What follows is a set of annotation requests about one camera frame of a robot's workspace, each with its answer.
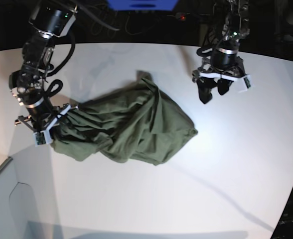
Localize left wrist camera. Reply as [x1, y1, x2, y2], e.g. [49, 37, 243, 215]
[236, 75, 252, 93]

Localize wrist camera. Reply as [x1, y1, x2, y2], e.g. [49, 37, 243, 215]
[33, 130, 51, 146]
[236, 75, 252, 93]

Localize black power strip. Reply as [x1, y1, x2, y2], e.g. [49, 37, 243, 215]
[165, 12, 204, 23]

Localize olive green t-shirt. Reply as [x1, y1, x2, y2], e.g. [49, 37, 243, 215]
[51, 72, 198, 166]

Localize blue box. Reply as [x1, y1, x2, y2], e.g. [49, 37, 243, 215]
[107, 0, 178, 11]

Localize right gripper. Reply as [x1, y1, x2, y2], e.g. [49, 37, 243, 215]
[14, 104, 78, 144]

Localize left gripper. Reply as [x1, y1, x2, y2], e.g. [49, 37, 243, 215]
[192, 57, 247, 104]

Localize tangled background cables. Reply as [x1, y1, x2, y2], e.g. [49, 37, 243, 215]
[89, 9, 149, 35]

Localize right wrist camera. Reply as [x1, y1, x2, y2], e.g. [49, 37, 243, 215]
[33, 130, 51, 146]

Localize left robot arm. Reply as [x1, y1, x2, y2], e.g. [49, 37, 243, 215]
[192, 0, 252, 104]

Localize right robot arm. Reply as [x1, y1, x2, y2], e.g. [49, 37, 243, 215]
[8, 0, 118, 146]

